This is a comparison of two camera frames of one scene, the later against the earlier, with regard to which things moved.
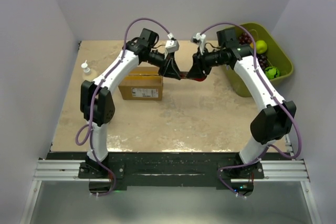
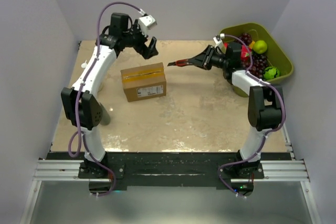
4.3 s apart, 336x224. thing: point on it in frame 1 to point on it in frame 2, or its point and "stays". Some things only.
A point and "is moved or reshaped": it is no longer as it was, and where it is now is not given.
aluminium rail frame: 69,170 stays
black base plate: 227,170 stays
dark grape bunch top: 244,39 stays
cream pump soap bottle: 86,70 stays
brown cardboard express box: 143,83 is moved or reshaped
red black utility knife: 183,75 to 180,63
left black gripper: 169,68 to 147,52
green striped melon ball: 271,72 stays
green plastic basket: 275,55 stays
